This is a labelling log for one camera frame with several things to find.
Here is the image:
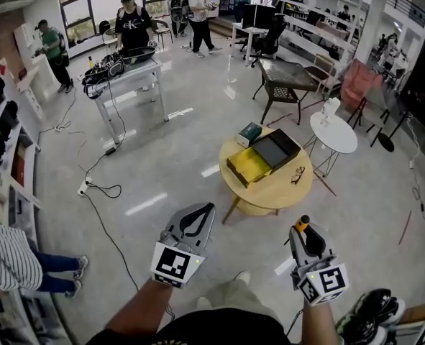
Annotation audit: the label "person's left forearm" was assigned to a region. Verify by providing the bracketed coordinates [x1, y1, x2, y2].
[103, 275, 174, 338]

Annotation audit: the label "black green sneakers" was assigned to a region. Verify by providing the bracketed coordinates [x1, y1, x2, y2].
[335, 287, 408, 345]

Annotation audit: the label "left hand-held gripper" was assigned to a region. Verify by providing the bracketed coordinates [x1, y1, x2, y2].
[149, 203, 217, 289]

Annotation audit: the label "green tissue box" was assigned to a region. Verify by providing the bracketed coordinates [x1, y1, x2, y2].
[237, 121, 264, 149]

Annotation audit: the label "person's right forearm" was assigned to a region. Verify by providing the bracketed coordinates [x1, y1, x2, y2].
[299, 298, 339, 345]

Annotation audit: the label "white metal shelving rack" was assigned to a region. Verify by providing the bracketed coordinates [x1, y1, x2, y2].
[278, 0, 365, 72]

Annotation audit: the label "white wall shelf unit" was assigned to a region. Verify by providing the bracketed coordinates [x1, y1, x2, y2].
[0, 34, 43, 240]

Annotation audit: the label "black oval bowl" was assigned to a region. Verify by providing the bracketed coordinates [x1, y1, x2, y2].
[119, 46, 158, 65]

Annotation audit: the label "grey metal work table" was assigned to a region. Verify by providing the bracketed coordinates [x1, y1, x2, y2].
[88, 56, 170, 146]

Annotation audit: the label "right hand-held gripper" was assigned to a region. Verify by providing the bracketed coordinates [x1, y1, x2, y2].
[288, 222, 350, 306]

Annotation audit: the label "pile of black gear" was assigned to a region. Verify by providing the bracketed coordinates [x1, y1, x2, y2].
[81, 52, 127, 88]

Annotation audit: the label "dark-framed eyeglasses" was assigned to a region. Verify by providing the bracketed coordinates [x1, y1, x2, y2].
[290, 165, 306, 185]

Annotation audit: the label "black floor cable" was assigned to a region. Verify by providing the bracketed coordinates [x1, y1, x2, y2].
[76, 63, 177, 319]

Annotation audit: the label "person's black shirt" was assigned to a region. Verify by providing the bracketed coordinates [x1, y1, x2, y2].
[85, 308, 293, 345]

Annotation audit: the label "white object on stand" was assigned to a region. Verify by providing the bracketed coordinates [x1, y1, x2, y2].
[319, 97, 342, 127]

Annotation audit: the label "wooden seat metal chair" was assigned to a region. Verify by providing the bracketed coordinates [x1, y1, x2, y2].
[150, 19, 174, 45]

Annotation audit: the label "black computer monitors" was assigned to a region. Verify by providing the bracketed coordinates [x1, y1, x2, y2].
[241, 3, 277, 30]

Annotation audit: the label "white office desk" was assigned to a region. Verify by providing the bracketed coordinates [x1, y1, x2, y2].
[230, 21, 270, 68]

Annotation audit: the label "light wooden chair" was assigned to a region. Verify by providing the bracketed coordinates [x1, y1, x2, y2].
[304, 52, 339, 96]

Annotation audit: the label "black floor stand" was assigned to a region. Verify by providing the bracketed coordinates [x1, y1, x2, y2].
[378, 69, 415, 153]

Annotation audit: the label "black box lid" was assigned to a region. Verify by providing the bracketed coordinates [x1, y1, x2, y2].
[251, 128, 303, 175]

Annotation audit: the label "dark metal patio table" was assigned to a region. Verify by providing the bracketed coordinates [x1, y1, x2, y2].
[252, 57, 320, 126]

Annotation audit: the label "round white side table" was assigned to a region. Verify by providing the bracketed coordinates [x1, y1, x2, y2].
[301, 111, 359, 178]

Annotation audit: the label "black yellow box container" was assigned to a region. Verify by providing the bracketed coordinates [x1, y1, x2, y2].
[226, 144, 275, 190]

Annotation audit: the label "white column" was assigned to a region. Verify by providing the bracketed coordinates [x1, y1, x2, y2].
[355, 0, 390, 72]

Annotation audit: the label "grey black-legged chair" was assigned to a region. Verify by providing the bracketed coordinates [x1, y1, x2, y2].
[346, 83, 393, 147]

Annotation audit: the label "round wooden table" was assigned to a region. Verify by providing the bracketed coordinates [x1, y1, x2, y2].
[219, 126, 314, 226]

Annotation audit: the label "black office chair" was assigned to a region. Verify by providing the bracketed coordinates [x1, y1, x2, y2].
[249, 13, 288, 67]

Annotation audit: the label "person's khaki trousers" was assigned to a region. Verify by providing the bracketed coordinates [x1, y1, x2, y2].
[199, 278, 273, 319]

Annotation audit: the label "pink armchair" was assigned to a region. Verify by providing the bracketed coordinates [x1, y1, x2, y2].
[340, 58, 385, 111]

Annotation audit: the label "yellow black screwdriver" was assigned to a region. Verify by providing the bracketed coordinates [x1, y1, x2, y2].
[293, 214, 311, 234]

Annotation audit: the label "black-backed chair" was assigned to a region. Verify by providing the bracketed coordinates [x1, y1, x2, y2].
[98, 19, 119, 47]

